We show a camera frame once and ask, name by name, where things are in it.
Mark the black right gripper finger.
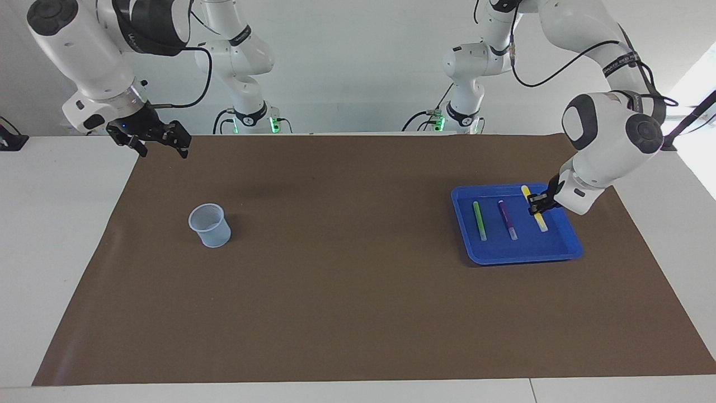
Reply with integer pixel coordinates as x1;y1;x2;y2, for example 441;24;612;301
163;119;192;160
120;133;149;158

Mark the yellow pen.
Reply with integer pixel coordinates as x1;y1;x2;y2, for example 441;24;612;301
521;185;549;233

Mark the purple pen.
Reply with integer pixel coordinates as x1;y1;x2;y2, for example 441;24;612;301
498;200;519;241

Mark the blue plastic tray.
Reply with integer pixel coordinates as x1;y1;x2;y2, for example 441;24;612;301
451;183;584;265

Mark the translucent plastic cup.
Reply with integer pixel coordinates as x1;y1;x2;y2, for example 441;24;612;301
188;203;232;249

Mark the brown table mat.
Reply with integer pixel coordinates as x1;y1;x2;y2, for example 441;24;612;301
32;133;716;387

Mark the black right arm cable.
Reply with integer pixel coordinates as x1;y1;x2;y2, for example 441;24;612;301
147;8;224;109

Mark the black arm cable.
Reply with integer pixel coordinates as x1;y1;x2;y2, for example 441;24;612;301
147;8;224;109
508;0;680;110

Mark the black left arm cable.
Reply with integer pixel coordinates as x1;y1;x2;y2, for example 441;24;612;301
508;0;680;110

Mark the black clamp mount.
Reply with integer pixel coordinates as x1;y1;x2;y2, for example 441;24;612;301
0;116;30;152

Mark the black camera stand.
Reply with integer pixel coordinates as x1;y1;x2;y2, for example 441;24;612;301
660;90;716;152

